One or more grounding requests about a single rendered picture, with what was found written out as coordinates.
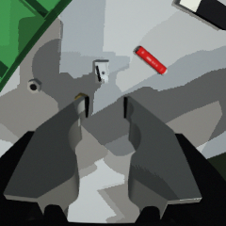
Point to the grey hex nut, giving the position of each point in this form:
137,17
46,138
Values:
34,85

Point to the brass hex nut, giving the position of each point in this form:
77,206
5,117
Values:
79,95

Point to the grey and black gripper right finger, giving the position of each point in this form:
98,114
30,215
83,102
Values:
168,172

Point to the red battery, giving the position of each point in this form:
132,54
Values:
151,60

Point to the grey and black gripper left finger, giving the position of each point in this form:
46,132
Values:
41,167

